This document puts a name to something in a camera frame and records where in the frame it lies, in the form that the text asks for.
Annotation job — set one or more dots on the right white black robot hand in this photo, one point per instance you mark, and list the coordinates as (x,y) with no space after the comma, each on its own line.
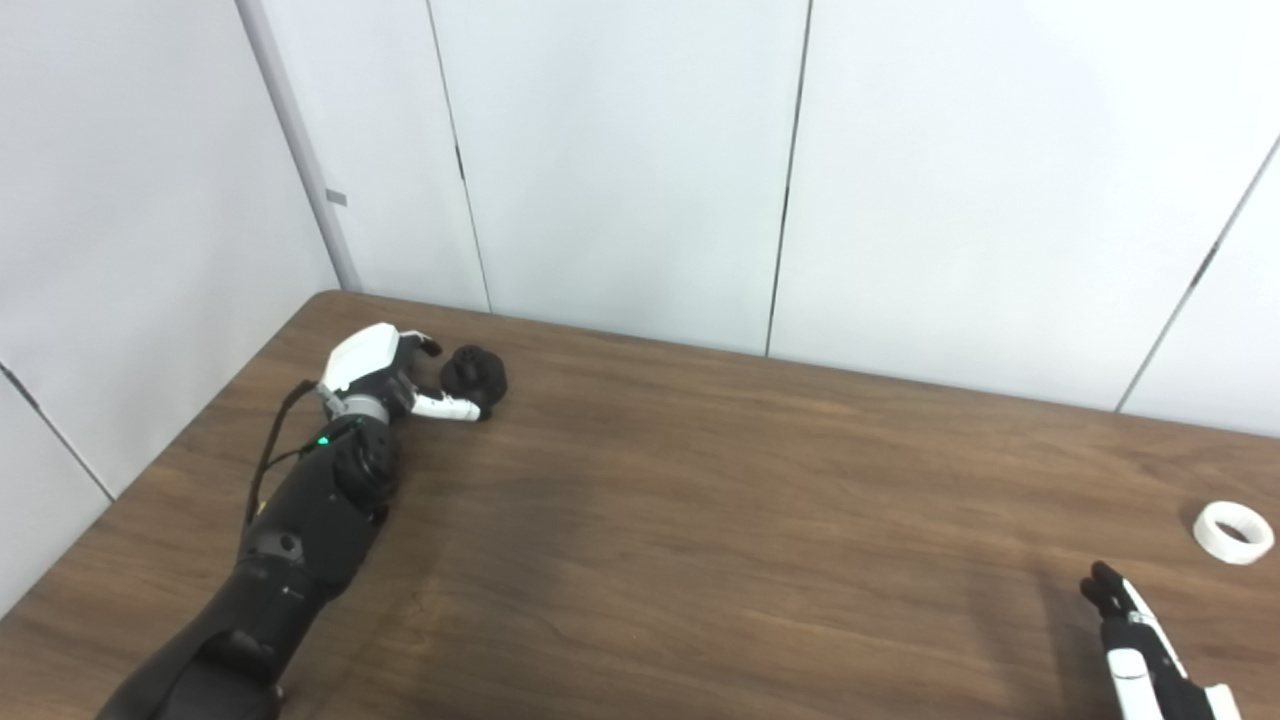
(1135,665)

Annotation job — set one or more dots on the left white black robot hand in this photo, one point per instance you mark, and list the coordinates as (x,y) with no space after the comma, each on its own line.
(362,355)

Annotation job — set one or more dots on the grey wall corner trim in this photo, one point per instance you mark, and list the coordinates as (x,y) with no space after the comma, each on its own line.
(300,150)

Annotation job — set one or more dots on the small grey tag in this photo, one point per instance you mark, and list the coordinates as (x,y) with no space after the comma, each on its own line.
(336,197)

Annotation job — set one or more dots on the round black part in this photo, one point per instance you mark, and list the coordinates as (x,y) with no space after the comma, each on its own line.
(478,375)

